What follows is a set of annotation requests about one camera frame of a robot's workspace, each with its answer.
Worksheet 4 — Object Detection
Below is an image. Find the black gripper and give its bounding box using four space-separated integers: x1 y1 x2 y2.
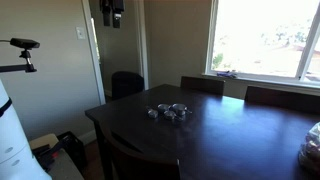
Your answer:
99 0 125 29

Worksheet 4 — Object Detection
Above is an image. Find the medium steel measuring cup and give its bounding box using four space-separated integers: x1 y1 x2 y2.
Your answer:
157 103 172 114

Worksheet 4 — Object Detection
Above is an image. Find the smallest steel measuring cup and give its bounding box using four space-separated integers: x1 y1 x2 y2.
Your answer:
145 105 160 120

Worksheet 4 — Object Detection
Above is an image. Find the small steel measuring cup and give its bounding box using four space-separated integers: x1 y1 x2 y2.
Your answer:
163 110 186 122

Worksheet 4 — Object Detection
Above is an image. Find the black rounded bin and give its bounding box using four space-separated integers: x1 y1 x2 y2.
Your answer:
111 70 145 101

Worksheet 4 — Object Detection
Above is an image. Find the white framed window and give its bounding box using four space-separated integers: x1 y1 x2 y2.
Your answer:
203 0 320 88

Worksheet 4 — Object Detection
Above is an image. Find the dark wooden straight-back chair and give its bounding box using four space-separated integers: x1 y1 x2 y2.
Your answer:
180 75 226 97
244 85 320 116

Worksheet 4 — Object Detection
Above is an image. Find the blue item on sill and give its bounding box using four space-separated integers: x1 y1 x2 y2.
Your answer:
216 70 238 80

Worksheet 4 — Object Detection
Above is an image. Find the black plastic crate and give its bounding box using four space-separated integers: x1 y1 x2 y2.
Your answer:
56 130 88 171

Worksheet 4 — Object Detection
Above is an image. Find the tan cardboard box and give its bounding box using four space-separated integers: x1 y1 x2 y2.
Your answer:
29 133 60 150

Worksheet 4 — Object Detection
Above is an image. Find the dark wooden curved-back chair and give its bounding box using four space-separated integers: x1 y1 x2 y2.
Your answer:
99 121 183 180

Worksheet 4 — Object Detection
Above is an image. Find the black and red tool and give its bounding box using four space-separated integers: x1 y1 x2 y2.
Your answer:
32 141 67 171

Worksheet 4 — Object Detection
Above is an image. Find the grey cart top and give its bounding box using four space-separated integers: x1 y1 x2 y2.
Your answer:
46 149 85 180

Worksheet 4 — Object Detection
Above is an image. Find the clear plastic food bag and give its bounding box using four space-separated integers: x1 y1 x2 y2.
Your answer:
298 121 320 174

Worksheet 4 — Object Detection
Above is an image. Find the white light switch plate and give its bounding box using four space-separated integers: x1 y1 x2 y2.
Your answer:
75 26 86 41

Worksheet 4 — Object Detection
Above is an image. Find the white door frame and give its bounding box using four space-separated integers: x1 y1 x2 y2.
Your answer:
80 0 150 106

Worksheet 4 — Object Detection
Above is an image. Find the black external camera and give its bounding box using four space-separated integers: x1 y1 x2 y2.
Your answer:
9 37 41 51

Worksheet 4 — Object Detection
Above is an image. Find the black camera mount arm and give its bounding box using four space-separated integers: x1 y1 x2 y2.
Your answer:
0 49 38 74

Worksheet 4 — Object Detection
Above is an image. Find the black strap band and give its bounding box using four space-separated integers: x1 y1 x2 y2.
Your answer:
0 97 14 118

